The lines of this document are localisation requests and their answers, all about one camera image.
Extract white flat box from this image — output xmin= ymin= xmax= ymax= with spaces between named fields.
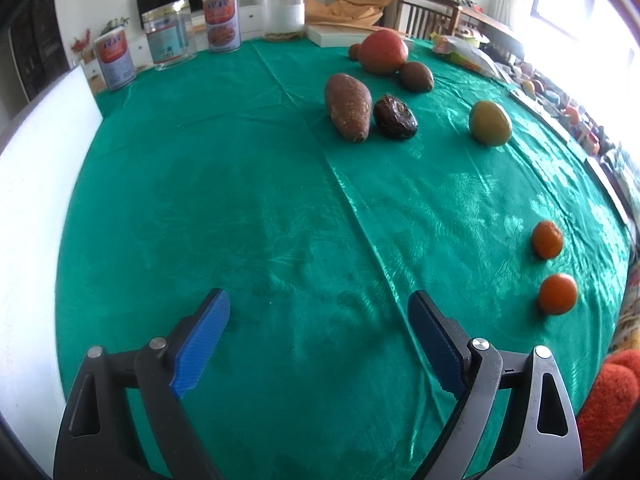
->
xmin=305 ymin=22 xmax=383 ymax=48

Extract pile of colourful toys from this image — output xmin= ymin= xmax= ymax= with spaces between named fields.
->
xmin=515 ymin=62 xmax=640 ymax=196

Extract dark wrinkled passion fruit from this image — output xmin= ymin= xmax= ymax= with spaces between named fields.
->
xmin=373 ymin=95 xmax=418 ymax=139

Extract wooden chair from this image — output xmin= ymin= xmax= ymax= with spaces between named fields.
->
xmin=397 ymin=0 xmax=463 ymax=41

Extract small orange tangerine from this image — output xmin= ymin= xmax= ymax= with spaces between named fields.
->
xmin=538 ymin=274 xmax=578 ymax=316
xmin=531 ymin=221 xmax=564 ymax=260

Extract small red-label tin can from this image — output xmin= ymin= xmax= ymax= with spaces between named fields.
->
xmin=95 ymin=30 xmax=137 ymax=92

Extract white snack bag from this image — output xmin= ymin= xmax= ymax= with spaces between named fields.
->
xmin=432 ymin=34 xmax=508 ymax=81

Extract dark tall cabinet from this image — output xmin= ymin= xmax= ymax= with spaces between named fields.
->
xmin=7 ymin=0 xmax=68 ymax=101

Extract brown kiwi fruit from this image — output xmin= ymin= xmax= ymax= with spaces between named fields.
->
xmin=398 ymin=61 xmax=435 ymax=93

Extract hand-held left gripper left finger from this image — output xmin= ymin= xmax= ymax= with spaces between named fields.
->
xmin=52 ymin=287 xmax=232 ymax=480

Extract tall red-label tin can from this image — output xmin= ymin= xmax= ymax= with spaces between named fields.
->
xmin=202 ymin=0 xmax=242 ymax=54

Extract clear glass jar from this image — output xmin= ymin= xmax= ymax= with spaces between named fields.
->
xmin=141 ymin=2 xmax=196 ymax=71

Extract long brown sweet potato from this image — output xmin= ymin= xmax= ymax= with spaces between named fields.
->
xmin=324 ymin=73 xmax=373 ymax=143

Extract orange-red fuzzy plush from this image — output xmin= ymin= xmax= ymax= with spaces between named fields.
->
xmin=577 ymin=350 xmax=640 ymax=471

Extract black-lid frosted jar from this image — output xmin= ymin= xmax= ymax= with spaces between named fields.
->
xmin=261 ymin=0 xmax=306 ymax=42

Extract orange bean bag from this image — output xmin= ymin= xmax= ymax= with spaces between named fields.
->
xmin=305 ymin=0 xmax=397 ymax=28

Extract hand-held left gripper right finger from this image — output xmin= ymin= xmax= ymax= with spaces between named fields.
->
xmin=407 ymin=290 xmax=585 ymax=480

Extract yellow-green mango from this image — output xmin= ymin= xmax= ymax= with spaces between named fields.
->
xmin=468 ymin=100 xmax=513 ymax=147

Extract wooden side table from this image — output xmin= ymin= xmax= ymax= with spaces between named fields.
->
xmin=460 ymin=5 xmax=526 ymax=51

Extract large red fruit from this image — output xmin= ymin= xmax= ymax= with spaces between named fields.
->
xmin=357 ymin=29 xmax=409 ymax=77

